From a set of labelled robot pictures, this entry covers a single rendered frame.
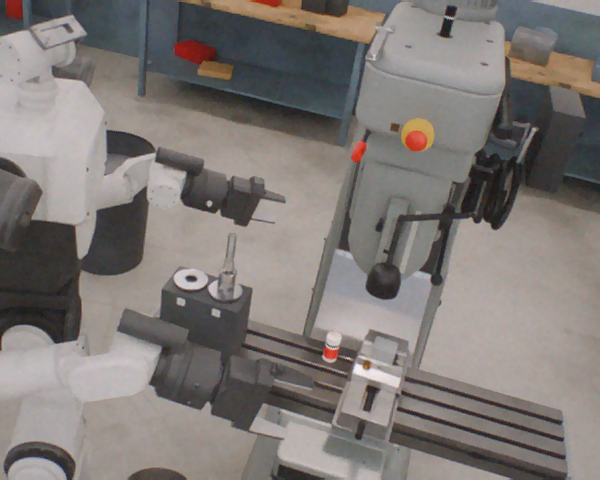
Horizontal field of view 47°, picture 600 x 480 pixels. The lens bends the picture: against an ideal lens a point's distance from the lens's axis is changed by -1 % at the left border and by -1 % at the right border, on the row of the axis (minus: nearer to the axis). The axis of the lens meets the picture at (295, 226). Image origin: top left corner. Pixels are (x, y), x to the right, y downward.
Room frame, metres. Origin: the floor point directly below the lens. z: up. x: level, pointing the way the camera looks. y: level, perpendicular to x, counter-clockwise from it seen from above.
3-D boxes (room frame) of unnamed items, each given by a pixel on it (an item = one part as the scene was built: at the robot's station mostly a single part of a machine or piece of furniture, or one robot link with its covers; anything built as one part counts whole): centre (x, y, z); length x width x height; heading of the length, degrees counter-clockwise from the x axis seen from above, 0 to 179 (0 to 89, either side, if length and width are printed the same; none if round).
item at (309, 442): (1.42, -0.23, 0.78); 0.50 x 0.35 x 0.12; 171
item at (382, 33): (1.28, -0.09, 1.89); 0.24 x 0.04 x 0.01; 173
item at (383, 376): (1.35, -0.28, 1.01); 0.12 x 0.06 x 0.04; 78
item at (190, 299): (1.46, 0.20, 1.02); 0.22 x 0.12 x 0.20; 79
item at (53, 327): (0.93, 0.44, 1.38); 0.14 x 0.13 x 0.12; 9
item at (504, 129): (1.43, -0.38, 1.79); 0.45 x 0.04 x 0.04; 171
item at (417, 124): (1.19, -0.19, 1.76); 0.06 x 0.02 x 0.06; 81
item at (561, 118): (1.66, -0.61, 1.62); 0.20 x 0.09 x 0.21; 171
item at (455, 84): (1.43, -0.23, 1.81); 0.47 x 0.26 x 0.16; 171
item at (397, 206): (1.31, -0.21, 1.45); 0.04 x 0.04 x 0.21; 81
